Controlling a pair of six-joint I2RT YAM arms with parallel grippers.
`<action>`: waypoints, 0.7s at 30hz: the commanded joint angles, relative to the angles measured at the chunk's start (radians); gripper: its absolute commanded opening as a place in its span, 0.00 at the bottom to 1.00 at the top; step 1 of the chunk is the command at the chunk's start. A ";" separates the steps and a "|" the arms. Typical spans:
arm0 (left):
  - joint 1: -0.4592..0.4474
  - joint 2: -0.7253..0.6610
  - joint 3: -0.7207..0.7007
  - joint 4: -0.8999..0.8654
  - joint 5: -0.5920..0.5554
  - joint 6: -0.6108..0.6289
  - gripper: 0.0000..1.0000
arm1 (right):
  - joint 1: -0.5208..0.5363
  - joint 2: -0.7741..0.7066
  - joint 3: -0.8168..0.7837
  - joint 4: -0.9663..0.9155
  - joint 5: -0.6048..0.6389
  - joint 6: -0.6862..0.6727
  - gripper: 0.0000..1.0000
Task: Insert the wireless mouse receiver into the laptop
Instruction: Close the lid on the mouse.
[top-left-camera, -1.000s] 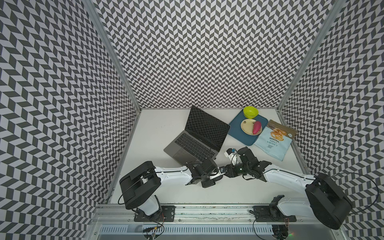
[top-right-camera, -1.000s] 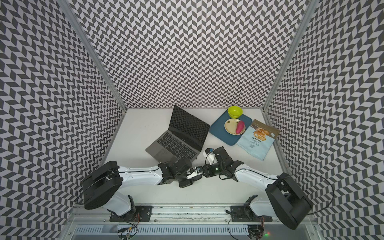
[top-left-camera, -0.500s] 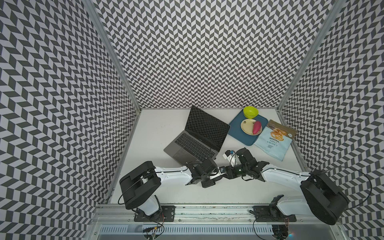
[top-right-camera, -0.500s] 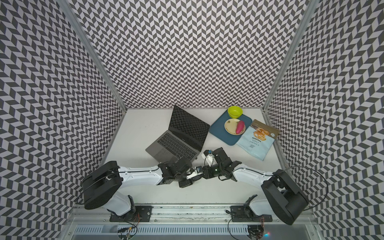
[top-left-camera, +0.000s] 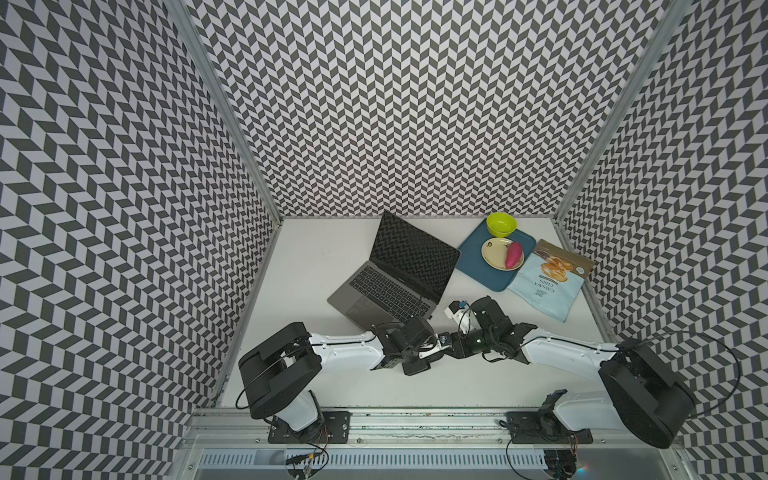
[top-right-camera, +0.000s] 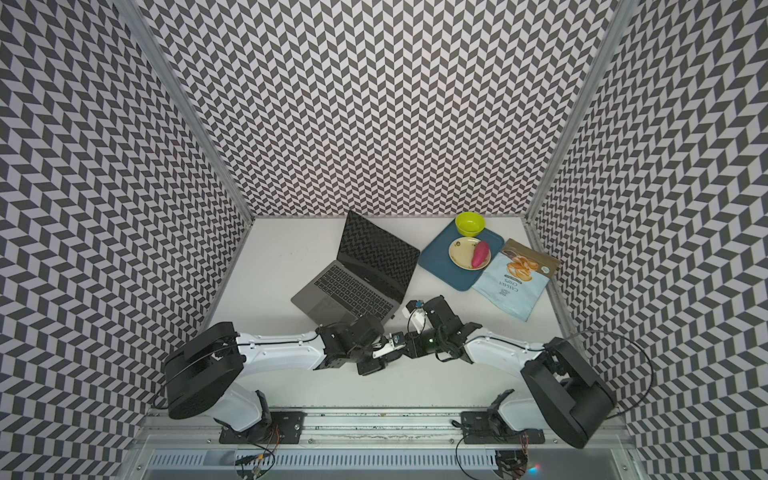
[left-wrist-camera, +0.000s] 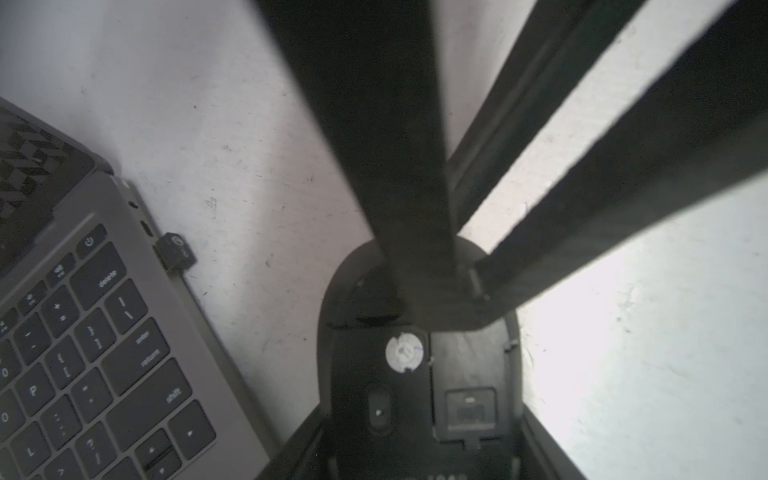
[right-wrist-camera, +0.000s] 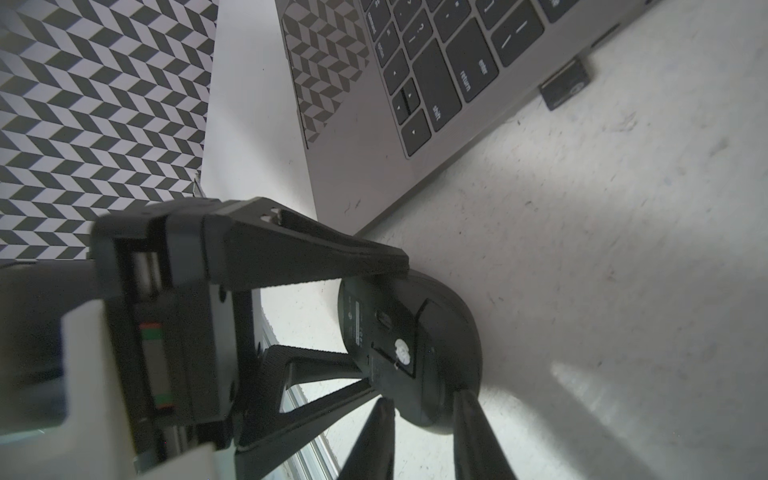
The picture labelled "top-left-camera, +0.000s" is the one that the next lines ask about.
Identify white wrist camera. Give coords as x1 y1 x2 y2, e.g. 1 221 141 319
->
444 301 475 332
419 332 452 359

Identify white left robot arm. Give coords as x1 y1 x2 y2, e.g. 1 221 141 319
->
235 317 451 437

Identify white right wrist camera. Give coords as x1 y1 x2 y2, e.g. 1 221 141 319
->
444 301 475 332

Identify magenta sweet potato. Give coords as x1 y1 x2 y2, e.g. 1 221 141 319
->
505 242 524 270

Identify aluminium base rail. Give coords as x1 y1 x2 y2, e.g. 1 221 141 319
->
167 407 699 479

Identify aluminium corner post right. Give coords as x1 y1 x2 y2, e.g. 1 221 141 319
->
554 0 693 225

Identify cassava chips bag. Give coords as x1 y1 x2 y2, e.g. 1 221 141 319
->
507 240 595 323

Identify lime green bowl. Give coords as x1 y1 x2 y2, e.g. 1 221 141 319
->
486 212 517 238

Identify grey laptop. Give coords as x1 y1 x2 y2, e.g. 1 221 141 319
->
328 212 461 330

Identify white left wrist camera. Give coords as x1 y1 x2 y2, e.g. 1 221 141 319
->
419 332 452 359

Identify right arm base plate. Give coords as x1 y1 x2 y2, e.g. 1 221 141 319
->
499 389 594 445

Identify cream patterned plate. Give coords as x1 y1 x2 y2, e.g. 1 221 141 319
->
481 237 516 271

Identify teal plastic tray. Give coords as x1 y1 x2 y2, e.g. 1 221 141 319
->
456 220 536 292

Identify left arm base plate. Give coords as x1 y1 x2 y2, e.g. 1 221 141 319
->
268 410 351 446

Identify aluminium corner post left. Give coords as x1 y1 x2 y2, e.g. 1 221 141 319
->
164 0 283 225

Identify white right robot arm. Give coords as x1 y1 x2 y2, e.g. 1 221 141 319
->
439 297 711 449

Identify aluminium corner post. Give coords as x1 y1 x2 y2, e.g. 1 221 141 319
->
554 0 693 225
164 0 283 225

